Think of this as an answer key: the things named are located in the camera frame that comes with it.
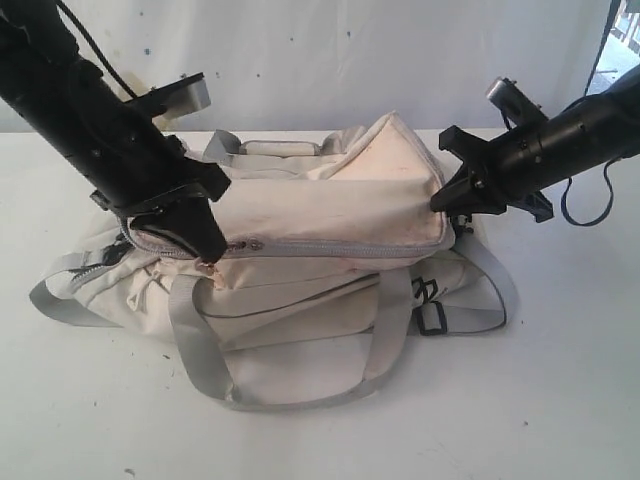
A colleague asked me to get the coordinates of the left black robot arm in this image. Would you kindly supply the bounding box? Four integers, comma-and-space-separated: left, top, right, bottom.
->
1, 1, 231, 263

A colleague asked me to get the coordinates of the white canvas duffel bag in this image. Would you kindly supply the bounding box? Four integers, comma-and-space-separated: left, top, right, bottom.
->
30, 113, 519, 411

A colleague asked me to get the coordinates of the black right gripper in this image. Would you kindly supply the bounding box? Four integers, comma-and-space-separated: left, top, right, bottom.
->
430, 112, 575, 223

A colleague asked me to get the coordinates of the metal zipper pull ring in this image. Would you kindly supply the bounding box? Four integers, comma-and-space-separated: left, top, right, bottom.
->
199, 257, 229, 291

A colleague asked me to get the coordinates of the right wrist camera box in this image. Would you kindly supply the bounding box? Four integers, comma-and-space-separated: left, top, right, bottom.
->
486, 77, 548, 126

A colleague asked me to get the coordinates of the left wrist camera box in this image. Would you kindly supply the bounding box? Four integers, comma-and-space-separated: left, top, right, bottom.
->
126, 72, 211, 120

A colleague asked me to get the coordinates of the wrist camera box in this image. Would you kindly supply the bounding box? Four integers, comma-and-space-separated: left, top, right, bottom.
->
486, 77, 548, 126
126, 72, 211, 120

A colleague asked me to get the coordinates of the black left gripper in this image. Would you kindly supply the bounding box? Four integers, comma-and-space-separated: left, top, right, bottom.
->
1, 60, 230, 263

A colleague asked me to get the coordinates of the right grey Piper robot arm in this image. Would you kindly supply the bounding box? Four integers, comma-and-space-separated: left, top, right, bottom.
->
430, 68, 639, 223

